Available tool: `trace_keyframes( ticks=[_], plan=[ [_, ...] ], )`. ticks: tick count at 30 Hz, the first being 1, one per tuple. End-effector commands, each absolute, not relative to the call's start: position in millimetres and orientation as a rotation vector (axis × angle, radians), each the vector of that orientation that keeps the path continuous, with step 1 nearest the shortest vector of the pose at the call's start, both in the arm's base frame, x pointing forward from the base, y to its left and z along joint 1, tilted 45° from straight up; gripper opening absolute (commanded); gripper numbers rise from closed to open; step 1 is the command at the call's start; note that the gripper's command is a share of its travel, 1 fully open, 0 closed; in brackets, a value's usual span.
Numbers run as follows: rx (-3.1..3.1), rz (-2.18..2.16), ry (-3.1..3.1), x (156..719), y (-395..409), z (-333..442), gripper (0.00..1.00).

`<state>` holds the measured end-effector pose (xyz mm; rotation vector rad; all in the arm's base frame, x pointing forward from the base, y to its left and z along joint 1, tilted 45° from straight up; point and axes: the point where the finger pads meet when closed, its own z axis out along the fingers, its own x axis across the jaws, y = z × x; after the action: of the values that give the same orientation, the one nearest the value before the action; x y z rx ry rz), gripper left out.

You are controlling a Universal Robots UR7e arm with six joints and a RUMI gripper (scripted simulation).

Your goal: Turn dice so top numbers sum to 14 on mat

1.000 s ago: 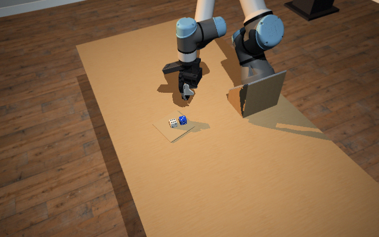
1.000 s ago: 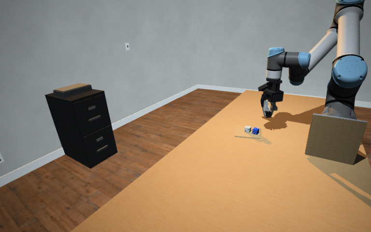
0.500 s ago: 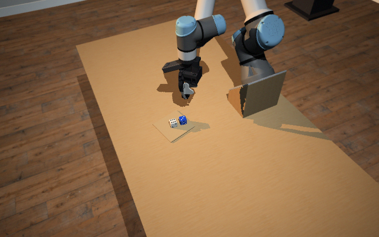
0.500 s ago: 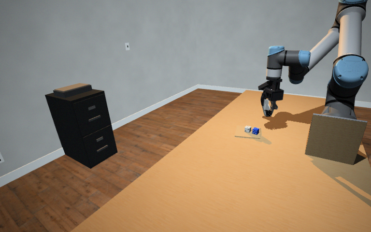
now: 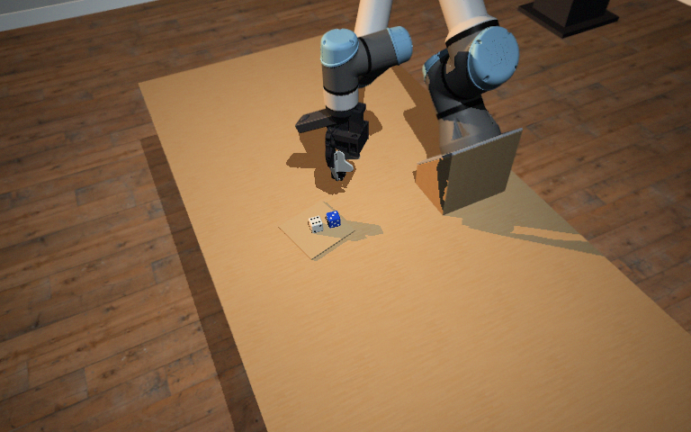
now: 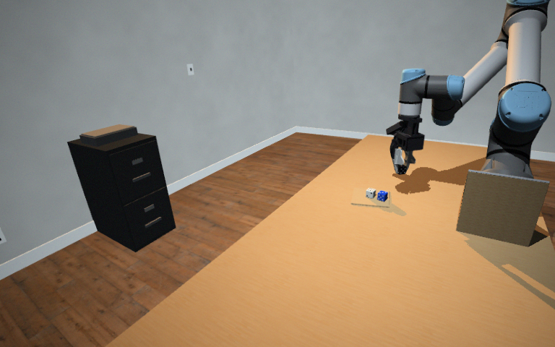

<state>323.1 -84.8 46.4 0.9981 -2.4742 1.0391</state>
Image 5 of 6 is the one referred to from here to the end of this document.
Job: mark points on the white die with black pips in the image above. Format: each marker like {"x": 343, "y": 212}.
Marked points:
{"x": 316, "y": 224}

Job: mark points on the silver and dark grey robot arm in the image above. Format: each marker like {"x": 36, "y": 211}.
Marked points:
{"x": 480, "y": 55}

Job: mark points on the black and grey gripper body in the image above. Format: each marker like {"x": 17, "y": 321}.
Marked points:
{"x": 348, "y": 130}

